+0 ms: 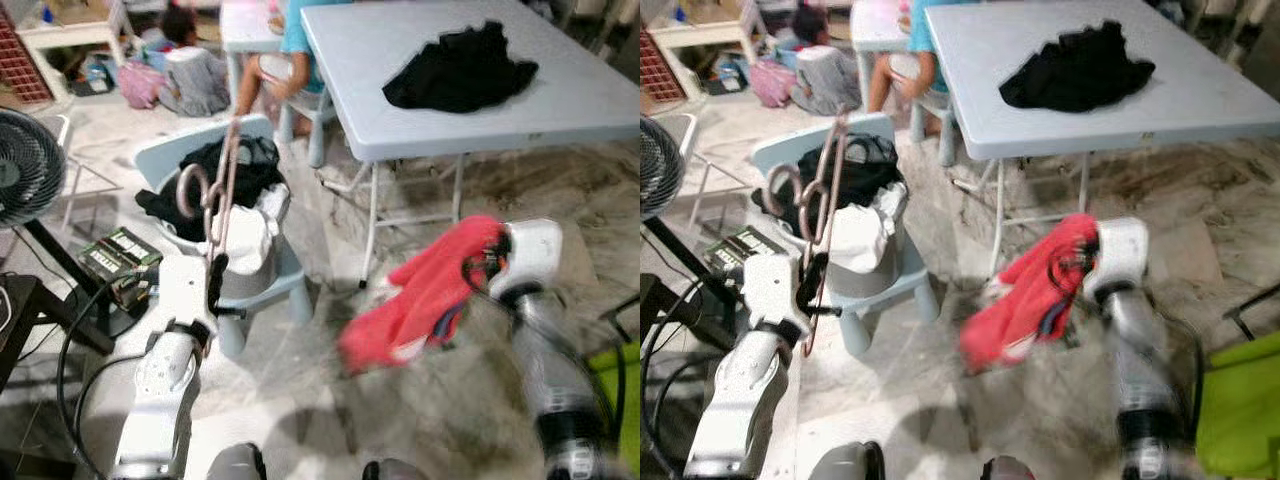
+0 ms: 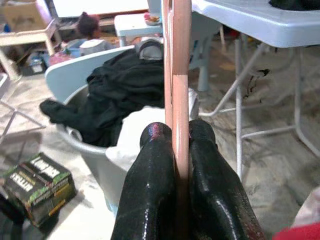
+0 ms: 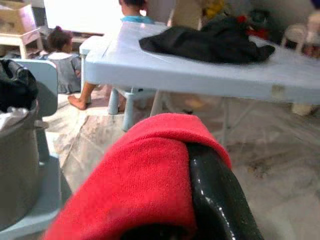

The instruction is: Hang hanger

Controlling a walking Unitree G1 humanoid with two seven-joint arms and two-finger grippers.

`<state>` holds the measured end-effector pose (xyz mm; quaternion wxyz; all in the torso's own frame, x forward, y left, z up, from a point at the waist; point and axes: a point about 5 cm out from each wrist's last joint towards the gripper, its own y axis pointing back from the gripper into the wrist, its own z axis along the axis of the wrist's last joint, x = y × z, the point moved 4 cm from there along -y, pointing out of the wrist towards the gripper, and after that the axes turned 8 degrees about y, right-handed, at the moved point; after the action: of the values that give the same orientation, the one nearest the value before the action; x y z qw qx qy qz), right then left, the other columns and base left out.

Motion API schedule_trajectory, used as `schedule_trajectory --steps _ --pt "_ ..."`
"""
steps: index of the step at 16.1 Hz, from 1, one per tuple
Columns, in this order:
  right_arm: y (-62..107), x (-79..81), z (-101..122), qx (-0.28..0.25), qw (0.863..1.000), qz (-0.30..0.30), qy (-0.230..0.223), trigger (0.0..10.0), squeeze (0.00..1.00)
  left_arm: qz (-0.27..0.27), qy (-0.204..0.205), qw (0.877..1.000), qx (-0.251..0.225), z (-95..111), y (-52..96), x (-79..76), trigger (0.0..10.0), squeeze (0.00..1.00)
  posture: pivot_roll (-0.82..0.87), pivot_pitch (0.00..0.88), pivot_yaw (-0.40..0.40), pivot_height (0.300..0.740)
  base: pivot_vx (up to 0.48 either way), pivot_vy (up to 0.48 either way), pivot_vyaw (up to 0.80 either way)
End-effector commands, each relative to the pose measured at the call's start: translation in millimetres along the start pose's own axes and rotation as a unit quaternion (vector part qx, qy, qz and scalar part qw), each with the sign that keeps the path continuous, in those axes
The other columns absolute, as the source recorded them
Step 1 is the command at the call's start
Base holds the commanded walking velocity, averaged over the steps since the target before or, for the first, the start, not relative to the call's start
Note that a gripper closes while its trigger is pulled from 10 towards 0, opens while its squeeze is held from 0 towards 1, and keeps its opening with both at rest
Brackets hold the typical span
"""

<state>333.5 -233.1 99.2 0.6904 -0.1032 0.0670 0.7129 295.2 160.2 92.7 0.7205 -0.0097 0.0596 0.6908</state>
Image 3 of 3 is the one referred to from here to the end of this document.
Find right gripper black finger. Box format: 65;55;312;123
186;142;265;240

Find red and navy fleece garment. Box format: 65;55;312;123
43;112;233;240

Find black t-shirt grey print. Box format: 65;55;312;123
0;58;40;113

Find light blue folding table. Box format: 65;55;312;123
82;21;320;148

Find plain black garment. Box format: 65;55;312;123
138;16;276;65

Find red plastic toy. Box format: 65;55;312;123
236;14;270;38

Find white plastic stool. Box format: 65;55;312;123
281;23;311;55

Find grey plastic laundry bucket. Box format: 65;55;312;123
0;98;50;232

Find child in grey clothes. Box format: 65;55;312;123
46;25;83;95

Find light blue plastic chair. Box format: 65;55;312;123
0;58;73;240

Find child in blue shirt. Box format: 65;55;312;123
119;0;156;25

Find white wooden shelf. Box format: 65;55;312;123
0;26;45;60

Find cardboard box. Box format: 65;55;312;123
0;0;38;35

